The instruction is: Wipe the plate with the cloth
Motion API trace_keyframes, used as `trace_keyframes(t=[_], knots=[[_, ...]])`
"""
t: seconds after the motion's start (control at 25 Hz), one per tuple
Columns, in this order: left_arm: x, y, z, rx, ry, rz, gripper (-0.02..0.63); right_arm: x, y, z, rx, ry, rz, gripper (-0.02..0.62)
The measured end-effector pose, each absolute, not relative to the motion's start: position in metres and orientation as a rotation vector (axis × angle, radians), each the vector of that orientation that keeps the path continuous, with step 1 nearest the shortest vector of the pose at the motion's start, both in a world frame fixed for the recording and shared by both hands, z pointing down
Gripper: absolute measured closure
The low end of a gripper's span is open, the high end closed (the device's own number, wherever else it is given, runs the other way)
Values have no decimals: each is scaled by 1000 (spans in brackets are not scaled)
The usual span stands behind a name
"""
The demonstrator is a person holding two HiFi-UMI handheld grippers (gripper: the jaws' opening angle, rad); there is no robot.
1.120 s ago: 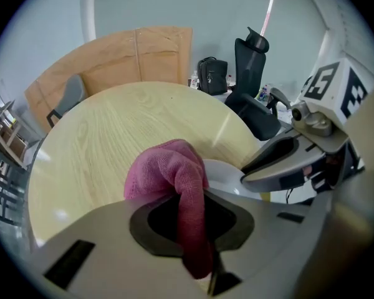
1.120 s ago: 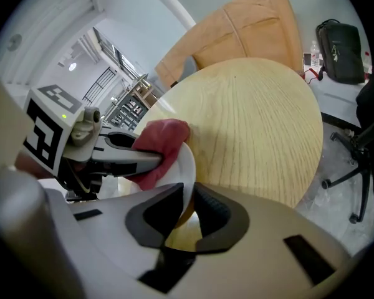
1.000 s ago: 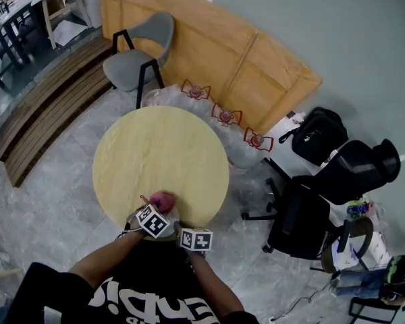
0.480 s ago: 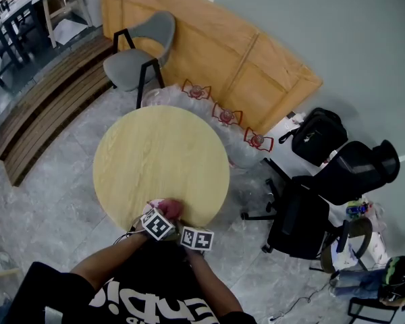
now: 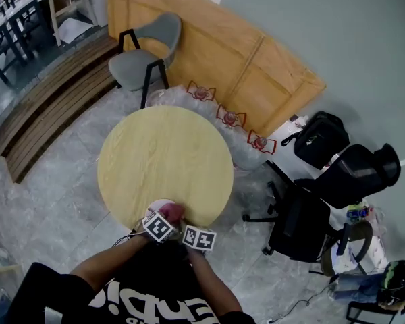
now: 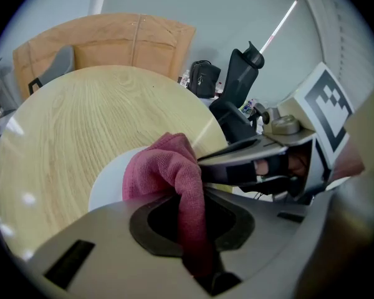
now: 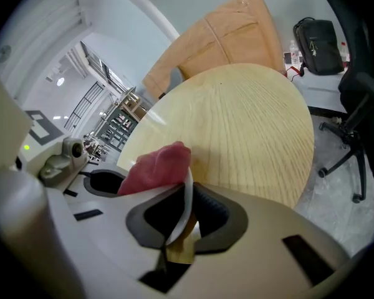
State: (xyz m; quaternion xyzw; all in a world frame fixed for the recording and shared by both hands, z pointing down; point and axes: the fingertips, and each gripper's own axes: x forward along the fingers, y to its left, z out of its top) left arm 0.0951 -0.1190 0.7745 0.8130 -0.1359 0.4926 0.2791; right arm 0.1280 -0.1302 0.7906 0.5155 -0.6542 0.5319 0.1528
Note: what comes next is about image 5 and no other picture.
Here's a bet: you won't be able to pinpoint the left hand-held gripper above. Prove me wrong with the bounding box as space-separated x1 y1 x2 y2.
141 209 178 244

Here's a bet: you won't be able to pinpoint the white and wood chair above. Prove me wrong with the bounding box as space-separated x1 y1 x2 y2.
0 243 24 285

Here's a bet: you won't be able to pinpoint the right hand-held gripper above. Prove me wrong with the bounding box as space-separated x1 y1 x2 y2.
181 224 218 252

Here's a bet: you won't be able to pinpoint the clear water jug red handle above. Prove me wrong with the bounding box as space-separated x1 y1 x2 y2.
232 129 278 172
146 80 217 114
202 103 248 138

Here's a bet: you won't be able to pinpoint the white flat sheet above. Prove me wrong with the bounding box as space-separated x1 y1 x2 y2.
57 17 94 45

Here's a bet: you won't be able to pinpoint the black metal frame stool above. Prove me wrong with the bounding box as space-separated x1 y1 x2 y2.
345 300 405 324

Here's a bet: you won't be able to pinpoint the clear plastic bag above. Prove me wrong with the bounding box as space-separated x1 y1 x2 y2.
369 206 389 238

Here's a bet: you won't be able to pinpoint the person's black printed t-shirt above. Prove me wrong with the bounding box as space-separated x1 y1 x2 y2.
5 241 257 324

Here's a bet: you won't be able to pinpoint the round light wooden table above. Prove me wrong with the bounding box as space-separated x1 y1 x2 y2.
97 105 235 232

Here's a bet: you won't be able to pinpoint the pink cloth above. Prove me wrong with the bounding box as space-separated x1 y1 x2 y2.
159 202 187 223

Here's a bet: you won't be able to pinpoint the blue denim garment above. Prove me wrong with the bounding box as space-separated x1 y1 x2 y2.
327 271 383 304

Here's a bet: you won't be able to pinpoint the person's right forearm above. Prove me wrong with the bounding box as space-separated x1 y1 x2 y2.
185 246 244 315

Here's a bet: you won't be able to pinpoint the brown round-back chair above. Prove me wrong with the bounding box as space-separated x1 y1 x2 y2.
319 219 375 278

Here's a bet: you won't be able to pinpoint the colourful small items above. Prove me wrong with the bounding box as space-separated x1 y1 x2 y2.
346 203 375 225

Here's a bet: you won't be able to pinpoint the black mesh office chair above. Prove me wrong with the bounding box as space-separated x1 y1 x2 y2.
242 142 402 277

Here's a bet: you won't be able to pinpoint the large wooden board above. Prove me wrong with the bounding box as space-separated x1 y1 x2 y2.
107 0 327 138

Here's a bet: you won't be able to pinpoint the brown slatted wooden step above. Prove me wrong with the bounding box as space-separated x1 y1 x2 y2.
0 37 121 184

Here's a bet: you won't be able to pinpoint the white low cabinet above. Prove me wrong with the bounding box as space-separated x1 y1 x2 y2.
265 115 391 275

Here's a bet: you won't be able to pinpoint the person's left forearm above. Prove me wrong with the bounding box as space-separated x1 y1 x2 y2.
70 233 149 293

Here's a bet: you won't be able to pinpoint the white round plate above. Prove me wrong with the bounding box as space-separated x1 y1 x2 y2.
144 198 176 217

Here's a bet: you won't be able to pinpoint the white crumpled plastic bag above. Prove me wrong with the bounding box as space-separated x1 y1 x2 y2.
330 244 357 273

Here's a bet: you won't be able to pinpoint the white box cabinet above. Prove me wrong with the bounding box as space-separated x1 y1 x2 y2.
84 0 109 28

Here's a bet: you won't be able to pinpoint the black floor cable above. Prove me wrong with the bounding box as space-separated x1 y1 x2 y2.
288 283 332 317

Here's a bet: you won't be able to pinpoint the grey chair with black legs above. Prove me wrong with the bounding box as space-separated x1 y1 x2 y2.
107 11 183 110

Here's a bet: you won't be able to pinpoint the black backpack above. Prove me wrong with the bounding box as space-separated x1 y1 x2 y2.
281 110 351 171

